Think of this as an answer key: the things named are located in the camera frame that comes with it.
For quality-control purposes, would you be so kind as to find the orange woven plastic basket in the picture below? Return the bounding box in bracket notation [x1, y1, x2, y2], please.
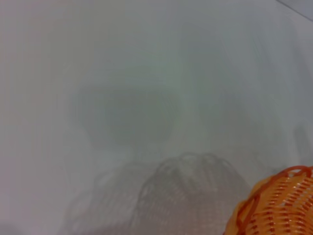
[226, 165, 313, 235]

